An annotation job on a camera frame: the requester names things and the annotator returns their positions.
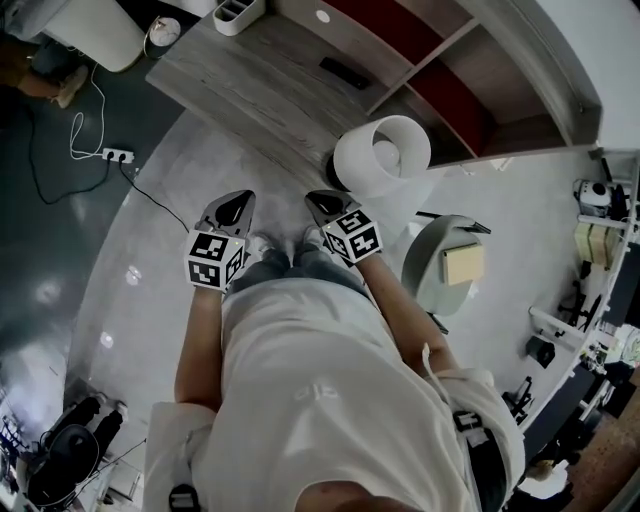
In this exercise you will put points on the person's left white shoe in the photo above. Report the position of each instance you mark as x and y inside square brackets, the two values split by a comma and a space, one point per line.
[260, 244]

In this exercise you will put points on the white table lamp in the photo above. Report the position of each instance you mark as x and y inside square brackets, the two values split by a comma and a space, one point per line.
[357, 160]

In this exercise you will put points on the person's grey trousers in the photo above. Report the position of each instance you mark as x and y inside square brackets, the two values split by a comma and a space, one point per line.
[300, 270]

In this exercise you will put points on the white power strip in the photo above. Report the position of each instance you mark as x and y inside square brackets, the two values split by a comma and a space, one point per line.
[118, 155]

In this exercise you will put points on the stack of tan boxes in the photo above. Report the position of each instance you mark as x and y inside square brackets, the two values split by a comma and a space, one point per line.
[595, 245]

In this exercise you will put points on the black remote control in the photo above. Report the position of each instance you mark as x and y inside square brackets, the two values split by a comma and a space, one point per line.
[345, 72]

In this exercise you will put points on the grey round shell chair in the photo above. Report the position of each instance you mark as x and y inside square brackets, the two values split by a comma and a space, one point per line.
[425, 280]

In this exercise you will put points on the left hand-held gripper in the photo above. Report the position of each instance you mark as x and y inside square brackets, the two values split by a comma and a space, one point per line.
[205, 262]

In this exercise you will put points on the black box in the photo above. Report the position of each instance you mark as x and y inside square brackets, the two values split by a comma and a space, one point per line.
[541, 352]

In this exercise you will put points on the small round waste basket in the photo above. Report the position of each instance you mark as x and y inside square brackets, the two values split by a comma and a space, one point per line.
[162, 37]

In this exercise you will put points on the white pen holder organizer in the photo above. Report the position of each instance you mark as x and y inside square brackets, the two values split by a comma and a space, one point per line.
[235, 22]

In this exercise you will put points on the grey wooden shelf cabinet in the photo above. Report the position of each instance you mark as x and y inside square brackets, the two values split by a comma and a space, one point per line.
[500, 75]

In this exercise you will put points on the person's right forearm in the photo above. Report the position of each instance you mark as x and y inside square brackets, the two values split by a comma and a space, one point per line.
[400, 310]

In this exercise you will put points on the tan cardboard box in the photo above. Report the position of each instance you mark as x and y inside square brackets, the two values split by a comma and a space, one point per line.
[464, 265]

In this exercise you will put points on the person's white shoe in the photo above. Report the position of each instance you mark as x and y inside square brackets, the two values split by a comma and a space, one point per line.
[260, 244]
[312, 237]

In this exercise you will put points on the grey wooden desk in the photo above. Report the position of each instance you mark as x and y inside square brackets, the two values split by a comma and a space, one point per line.
[240, 85]

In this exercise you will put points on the white round device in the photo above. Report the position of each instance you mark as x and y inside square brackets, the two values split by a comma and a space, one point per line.
[592, 197]

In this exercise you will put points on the white frame work table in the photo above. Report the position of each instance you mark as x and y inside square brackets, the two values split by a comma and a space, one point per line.
[550, 320]

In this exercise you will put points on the person's right white shoe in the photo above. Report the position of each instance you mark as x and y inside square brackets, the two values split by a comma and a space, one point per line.
[312, 237]

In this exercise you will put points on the person's left forearm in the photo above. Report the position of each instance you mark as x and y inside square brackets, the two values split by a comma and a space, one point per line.
[200, 350]

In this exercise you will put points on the person's white shirt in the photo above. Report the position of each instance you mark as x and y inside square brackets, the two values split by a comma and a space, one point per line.
[320, 390]

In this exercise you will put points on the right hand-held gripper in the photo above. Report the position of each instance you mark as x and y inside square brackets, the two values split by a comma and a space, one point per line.
[355, 240]

